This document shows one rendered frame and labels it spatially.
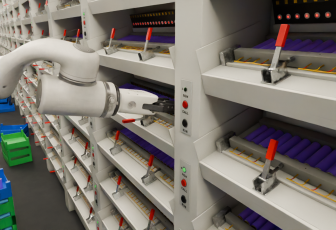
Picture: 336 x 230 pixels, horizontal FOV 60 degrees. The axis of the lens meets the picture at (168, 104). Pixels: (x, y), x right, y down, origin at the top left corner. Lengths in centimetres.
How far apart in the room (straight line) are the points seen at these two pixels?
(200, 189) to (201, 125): 15
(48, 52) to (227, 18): 36
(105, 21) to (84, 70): 64
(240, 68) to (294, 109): 16
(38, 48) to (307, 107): 48
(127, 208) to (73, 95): 65
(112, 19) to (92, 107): 66
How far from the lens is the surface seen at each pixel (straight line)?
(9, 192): 171
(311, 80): 48
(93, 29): 122
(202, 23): 59
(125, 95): 67
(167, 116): 82
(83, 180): 181
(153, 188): 91
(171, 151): 75
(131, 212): 115
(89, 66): 61
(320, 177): 54
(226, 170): 61
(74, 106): 64
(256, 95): 50
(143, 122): 85
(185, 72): 64
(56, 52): 61
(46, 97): 62
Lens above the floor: 121
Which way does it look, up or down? 14 degrees down
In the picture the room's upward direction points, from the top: straight up
